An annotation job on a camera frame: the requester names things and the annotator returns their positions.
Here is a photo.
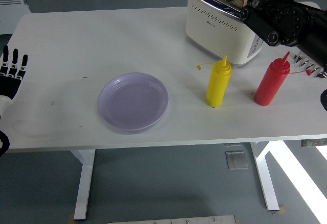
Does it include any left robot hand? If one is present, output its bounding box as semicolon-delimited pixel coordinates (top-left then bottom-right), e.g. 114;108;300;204
0;45;29;119

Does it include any cream and chrome toaster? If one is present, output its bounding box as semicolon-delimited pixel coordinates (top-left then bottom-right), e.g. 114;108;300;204
185;0;264;68

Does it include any purple round plate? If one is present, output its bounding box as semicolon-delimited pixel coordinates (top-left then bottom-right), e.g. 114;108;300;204
98;72;169;132

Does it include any white slatted cart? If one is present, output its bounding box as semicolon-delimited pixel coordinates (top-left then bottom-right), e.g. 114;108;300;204
0;0;33;35

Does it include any yellow squeeze bottle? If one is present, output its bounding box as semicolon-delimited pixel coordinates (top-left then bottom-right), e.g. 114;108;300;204
196;55;232;108

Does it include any red squeeze bottle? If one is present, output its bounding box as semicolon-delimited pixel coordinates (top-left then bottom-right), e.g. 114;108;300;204
253;51;312;106

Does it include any silver metal toast rack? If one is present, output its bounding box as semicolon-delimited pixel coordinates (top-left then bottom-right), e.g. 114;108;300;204
293;52;327;79

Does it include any white table leg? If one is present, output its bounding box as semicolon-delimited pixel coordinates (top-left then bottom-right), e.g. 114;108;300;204
249;142;281;212
70;148;97;221

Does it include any metal floor outlet cover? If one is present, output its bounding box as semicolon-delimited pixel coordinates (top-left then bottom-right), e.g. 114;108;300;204
225;150;250;170

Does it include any grey table control panel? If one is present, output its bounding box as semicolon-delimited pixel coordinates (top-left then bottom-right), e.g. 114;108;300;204
300;138;327;148

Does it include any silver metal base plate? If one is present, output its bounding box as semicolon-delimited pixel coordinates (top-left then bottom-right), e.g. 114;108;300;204
107;215;237;224

